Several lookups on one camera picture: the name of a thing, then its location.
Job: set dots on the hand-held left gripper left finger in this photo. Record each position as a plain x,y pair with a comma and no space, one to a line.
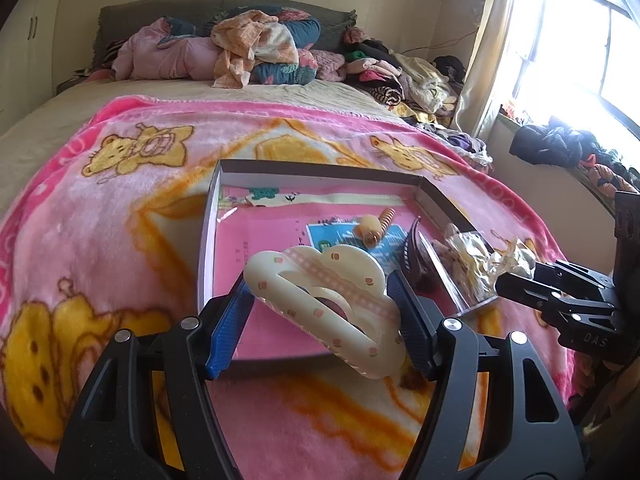
227,330

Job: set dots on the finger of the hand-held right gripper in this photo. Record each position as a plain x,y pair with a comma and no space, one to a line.
540,292
575,277

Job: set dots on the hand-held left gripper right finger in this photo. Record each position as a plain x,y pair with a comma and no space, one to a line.
407,310

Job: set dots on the white hair claw clip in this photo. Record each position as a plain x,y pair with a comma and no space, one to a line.
330,270

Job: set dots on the cardboard box with pink lining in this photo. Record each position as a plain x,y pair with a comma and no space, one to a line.
240,230

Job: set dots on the blue printed card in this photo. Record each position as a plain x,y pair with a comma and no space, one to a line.
340,237

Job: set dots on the dark cloth on windowsill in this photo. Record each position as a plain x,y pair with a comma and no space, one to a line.
560,142

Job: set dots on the pink printed blanket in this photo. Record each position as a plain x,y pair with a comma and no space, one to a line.
100,220

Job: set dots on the cream curtain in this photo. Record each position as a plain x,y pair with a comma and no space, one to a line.
495,60

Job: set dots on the window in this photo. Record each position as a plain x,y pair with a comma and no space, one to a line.
590,35

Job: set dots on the bed with beige sheet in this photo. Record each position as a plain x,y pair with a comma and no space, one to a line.
50,115

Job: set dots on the pink quilt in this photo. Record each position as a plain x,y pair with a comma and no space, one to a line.
160,55

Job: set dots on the orange patterned cloth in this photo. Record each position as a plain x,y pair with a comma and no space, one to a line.
250,40

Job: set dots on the blue floral quilt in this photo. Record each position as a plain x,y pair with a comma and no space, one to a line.
305,30

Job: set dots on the pile of clothes and pillows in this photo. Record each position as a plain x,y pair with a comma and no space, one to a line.
150,15

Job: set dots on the cream wardrobe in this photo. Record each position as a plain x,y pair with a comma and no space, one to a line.
25,35

